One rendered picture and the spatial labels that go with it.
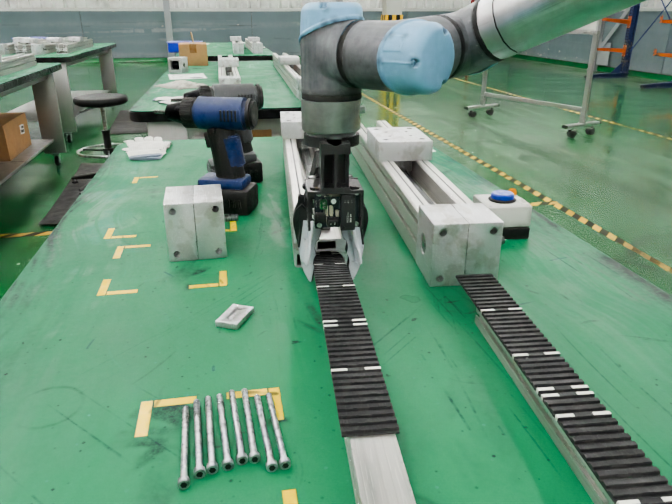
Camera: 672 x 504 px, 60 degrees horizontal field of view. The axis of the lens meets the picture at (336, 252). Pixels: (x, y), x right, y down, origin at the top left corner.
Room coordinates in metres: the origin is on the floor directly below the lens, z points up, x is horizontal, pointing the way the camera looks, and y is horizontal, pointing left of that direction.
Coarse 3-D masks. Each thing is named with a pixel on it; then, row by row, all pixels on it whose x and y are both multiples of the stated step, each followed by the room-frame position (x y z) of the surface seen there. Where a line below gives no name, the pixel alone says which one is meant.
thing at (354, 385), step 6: (372, 378) 0.48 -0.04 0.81; (378, 378) 0.48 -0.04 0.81; (336, 384) 0.48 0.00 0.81; (342, 384) 0.48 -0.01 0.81; (348, 384) 0.48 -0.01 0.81; (354, 384) 0.48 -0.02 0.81; (360, 384) 0.48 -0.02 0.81; (366, 384) 0.48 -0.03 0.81; (372, 384) 0.47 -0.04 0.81; (378, 384) 0.47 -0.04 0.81; (384, 384) 0.47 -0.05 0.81; (336, 390) 0.47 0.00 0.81; (342, 390) 0.47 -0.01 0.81; (348, 390) 0.47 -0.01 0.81; (354, 390) 0.47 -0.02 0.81; (360, 390) 0.47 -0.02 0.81; (366, 390) 0.47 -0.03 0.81; (372, 390) 0.47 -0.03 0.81
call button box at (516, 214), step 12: (492, 204) 0.96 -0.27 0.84; (504, 204) 0.96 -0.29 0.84; (516, 204) 0.96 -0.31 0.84; (528, 204) 0.96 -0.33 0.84; (504, 216) 0.95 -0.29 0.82; (516, 216) 0.95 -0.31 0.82; (528, 216) 0.95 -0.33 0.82; (504, 228) 0.95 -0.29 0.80; (516, 228) 0.95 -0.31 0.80; (528, 228) 0.95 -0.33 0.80
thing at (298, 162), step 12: (288, 144) 1.34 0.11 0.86; (288, 156) 1.22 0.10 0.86; (300, 156) 1.39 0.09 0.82; (312, 156) 1.39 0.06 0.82; (288, 168) 1.12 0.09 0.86; (300, 168) 1.12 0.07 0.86; (288, 180) 1.07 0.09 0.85; (300, 180) 1.03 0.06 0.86; (288, 192) 1.10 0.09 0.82; (300, 192) 0.95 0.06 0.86; (288, 204) 1.13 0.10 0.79; (312, 216) 0.94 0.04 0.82; (324, 228) 0.88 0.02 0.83; (336, 228) 0.88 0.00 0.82; (324, 240) 0.84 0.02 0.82; (336, 240) 0.84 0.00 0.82; (300, 264) 0.83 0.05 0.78
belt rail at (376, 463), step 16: (352, 448) 0.39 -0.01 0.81; (368, 448) 0.39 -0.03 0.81; (384, 448) 0.39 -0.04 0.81; (352, 464) 0.38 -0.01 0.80; (368, 464) 0.37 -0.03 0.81; (384, 464) 0.37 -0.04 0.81; (400, 464) 0.37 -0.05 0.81; (352, 480) 0.38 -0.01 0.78; (368, 480) 0.35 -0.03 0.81; (384, 480) 0.35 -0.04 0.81; (400, 480) 0.35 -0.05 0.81; (368, 496) 0.34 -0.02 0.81; (384, 496) 0.34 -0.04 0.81; (400, 496) 0.34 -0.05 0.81
